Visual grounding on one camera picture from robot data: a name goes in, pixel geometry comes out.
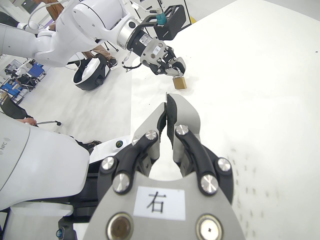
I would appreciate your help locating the office chair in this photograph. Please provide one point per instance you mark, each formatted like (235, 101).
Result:
(48, 122)

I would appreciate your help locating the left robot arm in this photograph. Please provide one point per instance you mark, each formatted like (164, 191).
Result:
(95, 16)

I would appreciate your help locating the white black wheeled base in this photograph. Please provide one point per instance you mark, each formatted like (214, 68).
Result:
(92, 68)

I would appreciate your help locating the person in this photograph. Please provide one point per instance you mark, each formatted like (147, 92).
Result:
(56, 9)
(15, 112)

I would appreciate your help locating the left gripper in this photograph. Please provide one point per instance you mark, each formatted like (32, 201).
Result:
(140, 42)

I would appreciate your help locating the robot body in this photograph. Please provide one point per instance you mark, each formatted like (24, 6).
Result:
(37, 163)

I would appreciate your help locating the black rack with blue bins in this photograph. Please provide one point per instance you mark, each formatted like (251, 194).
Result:
(35, 72)

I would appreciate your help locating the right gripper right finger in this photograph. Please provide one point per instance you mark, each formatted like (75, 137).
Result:
(190, 141)

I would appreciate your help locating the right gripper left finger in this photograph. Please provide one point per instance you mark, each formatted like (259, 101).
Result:
(147, 148)

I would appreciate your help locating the brass padlock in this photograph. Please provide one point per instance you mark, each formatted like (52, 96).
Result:
(180, 83)

